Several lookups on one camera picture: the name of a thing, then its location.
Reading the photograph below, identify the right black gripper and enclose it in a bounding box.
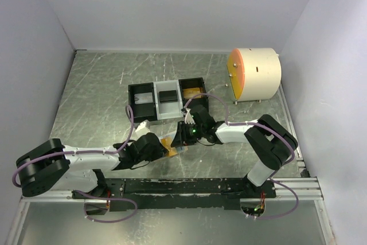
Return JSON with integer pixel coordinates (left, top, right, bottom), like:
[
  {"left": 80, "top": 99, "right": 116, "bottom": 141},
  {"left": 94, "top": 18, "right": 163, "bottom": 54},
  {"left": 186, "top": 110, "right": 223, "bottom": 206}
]
[{"left": 170, "top": 120, "right": 205, "bottom": 148}]

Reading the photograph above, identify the orange gold credit card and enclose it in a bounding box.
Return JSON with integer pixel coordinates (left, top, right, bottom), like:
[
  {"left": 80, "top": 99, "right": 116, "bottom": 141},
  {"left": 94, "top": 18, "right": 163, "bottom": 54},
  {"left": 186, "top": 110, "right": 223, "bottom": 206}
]
[{"left": 161, "top": 137, "right": 178, "bottom": 157}]

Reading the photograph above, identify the tan leather card holder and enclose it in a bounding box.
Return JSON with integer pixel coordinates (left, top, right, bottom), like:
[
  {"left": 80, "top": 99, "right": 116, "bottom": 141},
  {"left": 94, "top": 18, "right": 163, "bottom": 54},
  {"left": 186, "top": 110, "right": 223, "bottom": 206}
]
[{"left": 159, "top": 132, "right": 188, "bottom": 157}]

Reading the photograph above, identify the three-compartment black white tray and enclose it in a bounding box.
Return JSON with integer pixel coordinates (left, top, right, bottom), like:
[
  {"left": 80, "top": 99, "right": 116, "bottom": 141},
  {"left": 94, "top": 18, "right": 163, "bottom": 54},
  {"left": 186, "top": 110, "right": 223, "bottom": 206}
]
[{"left": 128, "top": 77, "right": 209, "bottom": 123}]

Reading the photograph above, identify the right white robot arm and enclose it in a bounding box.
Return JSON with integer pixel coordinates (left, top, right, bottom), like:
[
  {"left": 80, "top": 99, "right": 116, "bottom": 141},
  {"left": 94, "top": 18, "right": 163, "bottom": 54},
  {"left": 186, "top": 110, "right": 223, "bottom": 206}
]
[{"left": 170, "top": 106, "right": 298, "bottom": 198}]

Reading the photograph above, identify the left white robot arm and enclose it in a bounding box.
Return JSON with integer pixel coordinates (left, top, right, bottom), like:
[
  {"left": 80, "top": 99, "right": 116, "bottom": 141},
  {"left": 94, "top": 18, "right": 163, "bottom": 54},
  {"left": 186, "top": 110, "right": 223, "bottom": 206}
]
[{"left": 12, "top": 133, "right": 168, "bottom": 199}]

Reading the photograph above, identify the black card in tray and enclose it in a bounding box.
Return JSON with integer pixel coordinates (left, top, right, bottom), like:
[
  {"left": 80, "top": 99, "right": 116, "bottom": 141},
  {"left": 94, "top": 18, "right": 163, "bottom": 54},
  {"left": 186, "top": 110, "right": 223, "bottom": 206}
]
[{"left": 158, "top": 90, "right": 178, "bottom": 103}]

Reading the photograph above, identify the gold card in tray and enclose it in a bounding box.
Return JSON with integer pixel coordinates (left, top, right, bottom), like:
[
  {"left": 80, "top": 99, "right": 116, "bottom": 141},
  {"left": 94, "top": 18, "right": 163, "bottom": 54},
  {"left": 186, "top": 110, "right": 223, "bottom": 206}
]
[{"left": 182, "top": 87, "right": 203, "bottom": 99}]

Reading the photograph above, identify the silver card in tray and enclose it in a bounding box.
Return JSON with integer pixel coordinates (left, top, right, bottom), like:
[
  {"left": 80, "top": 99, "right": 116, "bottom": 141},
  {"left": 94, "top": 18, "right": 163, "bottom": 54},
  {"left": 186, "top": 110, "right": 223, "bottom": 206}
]
[{"left": 134, "top": 92, "right": 154, "bottom": 104}]

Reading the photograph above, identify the cream drum with orange face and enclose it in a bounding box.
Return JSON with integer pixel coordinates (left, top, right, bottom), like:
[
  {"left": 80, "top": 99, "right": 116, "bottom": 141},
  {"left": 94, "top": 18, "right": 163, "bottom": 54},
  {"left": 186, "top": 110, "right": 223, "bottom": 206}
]
[{"left": 227, "top": 48, "right": 282, "bottom": 104}]

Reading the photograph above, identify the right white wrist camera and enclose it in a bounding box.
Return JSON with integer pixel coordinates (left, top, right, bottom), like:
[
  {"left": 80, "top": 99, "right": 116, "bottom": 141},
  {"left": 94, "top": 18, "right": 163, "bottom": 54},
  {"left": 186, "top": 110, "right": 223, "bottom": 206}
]
[{"left": 182, "top": 108, "right": 195, "bottom": 125}]

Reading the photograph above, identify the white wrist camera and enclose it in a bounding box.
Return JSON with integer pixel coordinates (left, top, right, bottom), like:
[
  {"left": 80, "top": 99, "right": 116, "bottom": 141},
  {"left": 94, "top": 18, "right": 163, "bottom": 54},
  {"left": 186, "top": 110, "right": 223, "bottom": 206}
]
[
  {"left": 135, "top": 120, "right": 150, "bottom": 137},
  {"left": 182, "top": 108, "right": 195, "bottom": 125}
]

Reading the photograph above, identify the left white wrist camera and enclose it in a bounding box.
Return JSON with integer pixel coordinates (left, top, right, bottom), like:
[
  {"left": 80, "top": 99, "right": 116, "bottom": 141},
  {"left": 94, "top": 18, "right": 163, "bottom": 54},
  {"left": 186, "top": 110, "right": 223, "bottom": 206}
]
[{"left": 135, "top": 120, "right": 150, "bottom": 137}]

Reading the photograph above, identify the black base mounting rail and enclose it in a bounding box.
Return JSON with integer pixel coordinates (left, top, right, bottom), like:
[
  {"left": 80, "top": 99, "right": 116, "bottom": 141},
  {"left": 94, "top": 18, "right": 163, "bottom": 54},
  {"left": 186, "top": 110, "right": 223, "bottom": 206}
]
[{"left": 87, "top": 178, "right": 276, "bottom": 212}]

